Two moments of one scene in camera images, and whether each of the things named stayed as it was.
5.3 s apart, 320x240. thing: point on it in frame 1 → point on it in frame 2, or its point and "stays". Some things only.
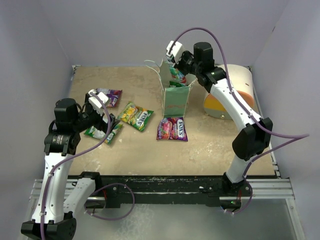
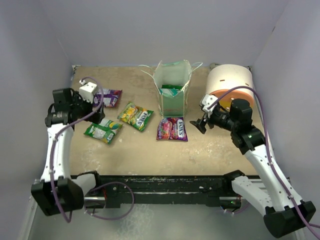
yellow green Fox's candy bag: x=135 y=116 stays
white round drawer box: x=240 y=79 stays
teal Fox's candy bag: x=177 y=75 → x=171 y=91
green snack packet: x=175 y=84 → x=171 y=86
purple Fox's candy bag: x=172 y=128 stays
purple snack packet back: x=113 y=96 stays
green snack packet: x=93 y=132 stays
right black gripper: x=179 y=65 → x=200 y=123
